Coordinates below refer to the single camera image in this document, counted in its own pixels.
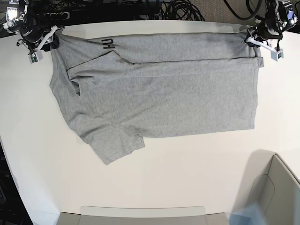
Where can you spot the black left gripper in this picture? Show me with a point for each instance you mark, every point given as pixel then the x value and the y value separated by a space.
pixel 260 32

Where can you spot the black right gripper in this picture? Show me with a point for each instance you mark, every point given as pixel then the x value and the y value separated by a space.
pixel 33 34

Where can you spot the grey T-shirt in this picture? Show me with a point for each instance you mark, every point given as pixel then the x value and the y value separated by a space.
pixel 115 91

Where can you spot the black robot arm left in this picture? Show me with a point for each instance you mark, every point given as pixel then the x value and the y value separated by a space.
pixel 279 17

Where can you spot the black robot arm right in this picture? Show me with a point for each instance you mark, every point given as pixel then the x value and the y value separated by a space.
pixel 17 12

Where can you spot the black power strip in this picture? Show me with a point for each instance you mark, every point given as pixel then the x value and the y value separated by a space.
pixel 55 16

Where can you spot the white camera bracket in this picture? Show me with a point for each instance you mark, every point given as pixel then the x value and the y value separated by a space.
pixel 35 52
pixel 270 42

